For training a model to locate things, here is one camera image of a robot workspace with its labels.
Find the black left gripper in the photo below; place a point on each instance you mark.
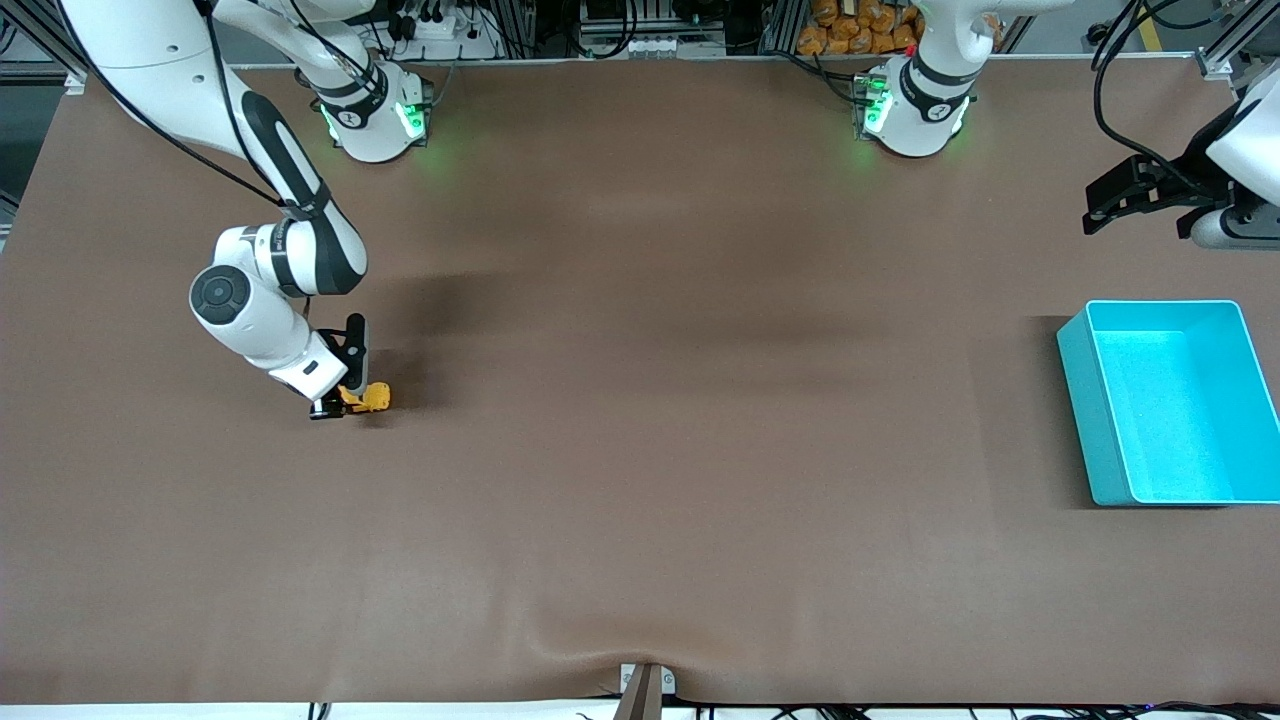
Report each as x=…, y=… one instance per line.
x=1193, y=176

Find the brown table mat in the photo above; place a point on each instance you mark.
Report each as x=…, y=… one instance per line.
x=640, y=450

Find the grey metal table bracket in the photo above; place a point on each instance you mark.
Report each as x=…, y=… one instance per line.
x=668, y=682

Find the aluminium frame post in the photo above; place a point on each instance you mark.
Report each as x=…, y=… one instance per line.
x=75, y=82
x=1218, y=66

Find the teal plastic bin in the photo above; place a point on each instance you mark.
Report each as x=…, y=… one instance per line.
x=1180, y=420

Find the white terminal block row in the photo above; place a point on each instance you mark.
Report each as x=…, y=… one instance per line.
x=655, y=47

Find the brown bar under bracket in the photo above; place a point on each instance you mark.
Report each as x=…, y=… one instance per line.
x=640, y=702

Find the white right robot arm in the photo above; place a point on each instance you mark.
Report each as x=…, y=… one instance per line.
x=300, y=265

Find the yellow beetle toy car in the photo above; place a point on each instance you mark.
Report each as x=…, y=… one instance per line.
x=372, y=398

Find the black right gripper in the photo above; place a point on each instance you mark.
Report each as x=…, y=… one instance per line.
x=326, y=409

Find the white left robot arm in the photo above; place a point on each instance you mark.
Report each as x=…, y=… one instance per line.
x=925, y=120

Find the white power strip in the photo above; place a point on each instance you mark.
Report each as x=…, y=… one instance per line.
x=440, y=30

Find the orange packaged items pile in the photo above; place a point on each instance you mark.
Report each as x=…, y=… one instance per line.
x=860, y=25

